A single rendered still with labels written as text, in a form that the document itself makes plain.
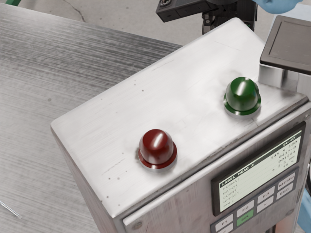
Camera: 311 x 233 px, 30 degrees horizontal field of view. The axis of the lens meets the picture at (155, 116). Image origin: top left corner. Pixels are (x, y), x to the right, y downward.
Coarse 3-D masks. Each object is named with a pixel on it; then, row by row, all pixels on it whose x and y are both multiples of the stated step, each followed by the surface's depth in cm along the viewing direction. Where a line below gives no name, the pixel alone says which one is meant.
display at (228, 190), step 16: (304, 128) 41; (272, 144) 40; (288, 144) 42; (256, 160) 40; (272, 160) 42; (288, 160) 44; (224, 176) 40; (240, 176) 41; (256, 176) 43; (272, 176) 44; (224, 192) 41; (240, 192) 43; (224, 208) 43
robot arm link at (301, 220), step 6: (306, 180) 77; (306, 186) 78; (306, 192) 77; (306, 198) 77; (306, 204) 77; (300, 210) 80; (306, 210) 77; (300, 216) 82; (306, 216) 78; (300, 222) 83; (306, 222) 80; (306, 228) 82
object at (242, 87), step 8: (232, 80) 39; (240, 80) 39; (248, 80) 39; (232, 88) 39; (240, 88) 39; (248, 88) 39; (256, 88) 39; (224, 96) 40; (232, 96) 39; (240, 96) 38; (248, 96) 38; (256, 96) 39; (224, 104) 40; (232, 104) 39; (240, 104) 39; (248, 104) 39; (256, 104) 40; (232, 112) 40; (240, 112) 39; (248, 112) 39; (256, 112) 40
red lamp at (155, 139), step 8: (144, 136) 37; (152, 136) 37; (160, 136) 37; (168, 136) 37; (144, 144) 37; (152, 144) 37; (160, 144) 37; (168, 144) 37; (144, 152) 37; (152, 152) 37; (160, 152) 37; (168, 152) 37; (176, 152) 38; (144, 160) 38; (152, 160) 37; (160, 160) 37; (168, 160) 38; (176, 160) 39; (152, 168) 38; (160, 168) 38; (168, 168) 38
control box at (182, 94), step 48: (192, 48) 44; (240, 48) 43; (96, 96) 42; (144, 96) 42; (192, 96) 41; (288, 96) 40; (96, 144) 40; (192, 144) 39; (240, 144) 40; (96, 192) 38; (144, 192) 38; (192, 192) 39
